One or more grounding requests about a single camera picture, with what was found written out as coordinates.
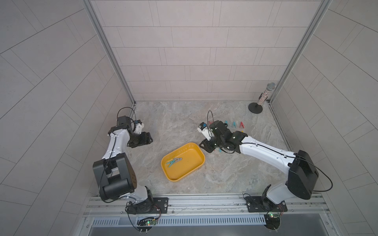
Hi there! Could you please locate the yellow plastic storage tray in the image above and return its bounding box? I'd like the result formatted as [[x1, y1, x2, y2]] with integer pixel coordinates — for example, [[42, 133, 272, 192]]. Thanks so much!
[[161, 143, 206, 182]]

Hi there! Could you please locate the grey clothespin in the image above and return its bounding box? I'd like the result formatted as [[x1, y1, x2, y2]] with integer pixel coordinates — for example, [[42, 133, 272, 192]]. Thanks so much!
[[169, 158, 182, 164]]

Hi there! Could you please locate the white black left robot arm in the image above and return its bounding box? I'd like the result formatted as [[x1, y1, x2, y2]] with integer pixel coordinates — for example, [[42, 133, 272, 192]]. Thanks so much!
[[93, 124, 154, 207]]

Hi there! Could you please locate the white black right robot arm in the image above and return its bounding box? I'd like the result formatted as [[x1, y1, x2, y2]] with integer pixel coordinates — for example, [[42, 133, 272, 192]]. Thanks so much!
[[197, 127, 319, 205]]

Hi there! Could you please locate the teal clothespin tray bottom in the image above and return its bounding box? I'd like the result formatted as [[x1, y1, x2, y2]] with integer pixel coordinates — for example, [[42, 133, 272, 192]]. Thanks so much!
[[166, 159, 178, 168]]

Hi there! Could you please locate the ventilation grille strip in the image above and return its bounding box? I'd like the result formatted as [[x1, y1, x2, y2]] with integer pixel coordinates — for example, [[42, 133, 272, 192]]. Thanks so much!
[[92, 215, 266, 227]]

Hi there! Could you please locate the left controller board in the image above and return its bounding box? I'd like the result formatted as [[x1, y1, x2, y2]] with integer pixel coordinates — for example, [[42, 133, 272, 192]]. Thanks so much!
[[137, 217, 158, 234]]

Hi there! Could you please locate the controller board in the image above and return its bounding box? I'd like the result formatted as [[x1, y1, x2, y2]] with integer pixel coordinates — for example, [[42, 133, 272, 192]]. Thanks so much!
[[137, 217, 158, 234], [264, 213, 281, 231]]

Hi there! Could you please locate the right controller board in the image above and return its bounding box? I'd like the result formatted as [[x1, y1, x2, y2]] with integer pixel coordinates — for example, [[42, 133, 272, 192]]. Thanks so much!
[[264, 213, 281, 231]]

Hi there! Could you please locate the right corner metal profile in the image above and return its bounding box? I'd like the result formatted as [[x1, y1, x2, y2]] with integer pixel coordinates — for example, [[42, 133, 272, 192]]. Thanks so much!
[[269, 0, 332, 105]]

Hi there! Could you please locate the corner metal profile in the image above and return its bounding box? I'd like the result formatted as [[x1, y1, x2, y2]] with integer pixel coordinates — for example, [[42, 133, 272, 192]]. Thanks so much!
[[82, 0, 136, 106], [269, 0, 332, 105]]

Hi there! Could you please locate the left corner metal profile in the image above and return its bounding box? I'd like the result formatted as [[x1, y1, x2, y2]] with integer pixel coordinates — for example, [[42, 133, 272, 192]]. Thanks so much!
[[82, 0, 136, 106]]

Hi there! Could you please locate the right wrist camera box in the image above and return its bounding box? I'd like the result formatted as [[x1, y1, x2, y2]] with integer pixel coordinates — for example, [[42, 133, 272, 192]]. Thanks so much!
[[209, 121, 229, 137]]

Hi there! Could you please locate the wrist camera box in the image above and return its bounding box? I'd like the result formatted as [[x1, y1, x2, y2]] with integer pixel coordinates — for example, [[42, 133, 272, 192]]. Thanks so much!
[[209, 121, 229, 137], [117, 116, 132, 127]]

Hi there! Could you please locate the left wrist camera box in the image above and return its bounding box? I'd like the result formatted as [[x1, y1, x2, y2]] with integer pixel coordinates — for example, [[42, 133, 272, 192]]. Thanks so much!
[[117, 116, 132, 127]]

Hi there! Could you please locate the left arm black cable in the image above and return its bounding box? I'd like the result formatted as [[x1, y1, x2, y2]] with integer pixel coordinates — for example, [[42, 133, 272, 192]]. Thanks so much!
[[116, 107, 138, 120]]

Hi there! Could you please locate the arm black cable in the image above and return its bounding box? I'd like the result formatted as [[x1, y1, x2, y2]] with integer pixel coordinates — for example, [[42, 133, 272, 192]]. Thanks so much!
[[116, 107, 138, 120], [307, 159, 334, 192]]

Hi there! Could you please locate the aluminium front rail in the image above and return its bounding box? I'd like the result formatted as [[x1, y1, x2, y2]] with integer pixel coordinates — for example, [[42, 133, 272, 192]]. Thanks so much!
[[83, 194, 330, 217]]

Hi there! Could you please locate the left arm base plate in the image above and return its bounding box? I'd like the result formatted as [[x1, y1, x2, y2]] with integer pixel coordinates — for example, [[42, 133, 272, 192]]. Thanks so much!
[[125, 197, 169, 214]]

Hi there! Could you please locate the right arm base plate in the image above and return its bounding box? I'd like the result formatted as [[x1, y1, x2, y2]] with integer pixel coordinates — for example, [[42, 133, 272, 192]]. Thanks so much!
[[243, 194, 287, 213]]

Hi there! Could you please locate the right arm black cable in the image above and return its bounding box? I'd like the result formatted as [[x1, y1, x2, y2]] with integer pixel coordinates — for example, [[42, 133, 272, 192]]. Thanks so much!
[[307, 159, 334, 192]]

